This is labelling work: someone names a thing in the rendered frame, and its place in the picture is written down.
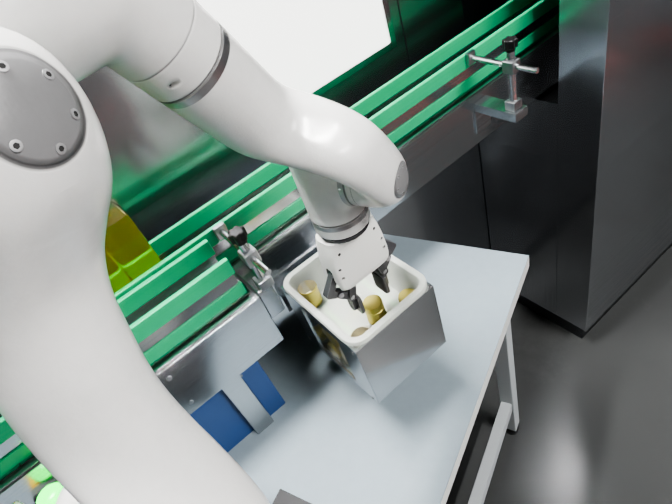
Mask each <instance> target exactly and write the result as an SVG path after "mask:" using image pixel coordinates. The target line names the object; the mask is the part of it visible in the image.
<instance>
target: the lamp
mask: <svg viewBox="0 0 672 504"><path fill-rule="evenodd" d="M62 488H63V486H62V485H61V484H60V483H59V482H55V483H51V484H49V485H47V486H46V487H44V488H43V489H42V490H41V492H40V493H39V495H38V497H37V500H36V504H55V503H56V501H57V498H58V496H59V494H60V492H61V490H62Z"/></svg>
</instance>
